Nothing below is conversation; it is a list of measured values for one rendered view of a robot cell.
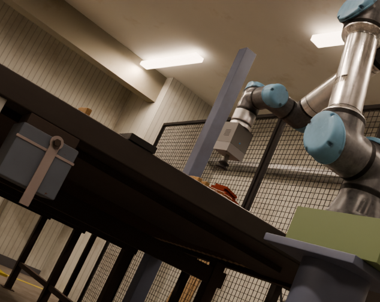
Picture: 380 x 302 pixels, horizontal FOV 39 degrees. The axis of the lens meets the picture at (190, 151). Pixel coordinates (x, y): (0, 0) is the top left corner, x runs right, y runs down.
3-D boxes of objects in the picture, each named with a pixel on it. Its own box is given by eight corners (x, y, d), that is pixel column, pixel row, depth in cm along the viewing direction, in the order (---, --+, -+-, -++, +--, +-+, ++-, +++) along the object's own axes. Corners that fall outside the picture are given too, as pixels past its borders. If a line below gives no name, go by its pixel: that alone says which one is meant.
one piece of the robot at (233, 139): (238, 124, 188) (220, 165, 184) (223, 111, 182) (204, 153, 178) (259, 126, 180) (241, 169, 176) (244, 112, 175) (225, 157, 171)
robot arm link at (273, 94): (301, 96, 172) (280, 99, 182) (276, 77, 168) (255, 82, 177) (291, 117, 170) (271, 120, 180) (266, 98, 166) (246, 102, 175)
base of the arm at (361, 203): (392, 247, 132) (404, 210, 135) (366, 222, 123) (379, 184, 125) (338, 234, 143) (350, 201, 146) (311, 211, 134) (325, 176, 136)
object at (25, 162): (48, 217, 113) (87, 141, 117) (-13, 187, 107) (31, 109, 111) (35, 211, 122) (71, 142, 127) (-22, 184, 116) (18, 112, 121)
